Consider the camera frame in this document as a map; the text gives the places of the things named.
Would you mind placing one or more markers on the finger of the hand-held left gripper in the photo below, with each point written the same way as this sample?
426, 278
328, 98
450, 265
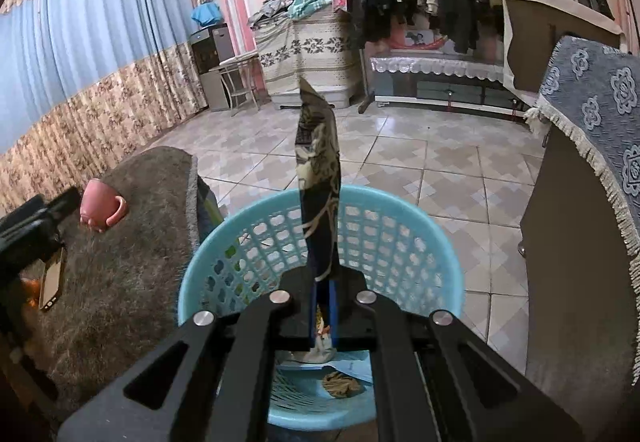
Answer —
62, 204

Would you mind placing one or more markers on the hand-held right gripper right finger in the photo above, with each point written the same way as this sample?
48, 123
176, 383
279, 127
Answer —
395, 347

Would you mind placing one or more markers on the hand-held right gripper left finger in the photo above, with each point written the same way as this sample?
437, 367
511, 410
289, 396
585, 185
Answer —
250, 347

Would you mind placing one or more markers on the white paper sheet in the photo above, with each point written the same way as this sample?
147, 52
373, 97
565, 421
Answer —
350, 367

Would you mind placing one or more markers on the brown paper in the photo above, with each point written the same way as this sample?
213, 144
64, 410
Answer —
342, 384

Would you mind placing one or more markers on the light blue plastic basket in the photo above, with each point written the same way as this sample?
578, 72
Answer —
395, 242

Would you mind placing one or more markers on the dark printed packet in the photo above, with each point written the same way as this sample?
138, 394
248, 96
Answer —
320, 182

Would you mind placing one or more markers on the pink pig mug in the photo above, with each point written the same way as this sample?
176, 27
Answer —
100, 204

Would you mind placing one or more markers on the smartphone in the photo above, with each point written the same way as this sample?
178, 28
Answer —
52, 279

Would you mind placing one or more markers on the orange peel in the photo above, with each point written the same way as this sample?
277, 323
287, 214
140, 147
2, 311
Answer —
31, 294

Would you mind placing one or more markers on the grey shaggy rug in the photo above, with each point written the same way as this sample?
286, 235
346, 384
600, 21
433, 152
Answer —
110, 282

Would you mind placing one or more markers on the blue and floral curtain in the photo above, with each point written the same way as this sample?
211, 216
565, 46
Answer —
75, 52

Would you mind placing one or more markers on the brown wooden cabinet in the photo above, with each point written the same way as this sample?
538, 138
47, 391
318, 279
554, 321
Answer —
570, 247

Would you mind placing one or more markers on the grey water dispenser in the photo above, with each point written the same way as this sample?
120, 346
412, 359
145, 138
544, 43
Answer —
215, 67

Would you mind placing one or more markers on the small metal side table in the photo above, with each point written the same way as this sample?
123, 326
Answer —
240, 59

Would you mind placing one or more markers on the blue covered water bottle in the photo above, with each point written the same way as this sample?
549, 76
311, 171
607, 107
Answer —
206, 13

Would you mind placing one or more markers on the low stand with lace cloth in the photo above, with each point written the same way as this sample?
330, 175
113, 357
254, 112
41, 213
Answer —
440, 72

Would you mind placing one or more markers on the chest with patterned cover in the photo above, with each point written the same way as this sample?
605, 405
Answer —
310, 52

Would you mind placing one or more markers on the pile of folded clothes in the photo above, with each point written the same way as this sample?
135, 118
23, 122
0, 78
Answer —
290, 4

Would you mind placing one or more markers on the blue patterned fringed cloth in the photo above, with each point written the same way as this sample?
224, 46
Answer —
600, 102

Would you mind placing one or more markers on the beige bordered dark cover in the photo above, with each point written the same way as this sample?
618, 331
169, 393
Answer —
545, 32

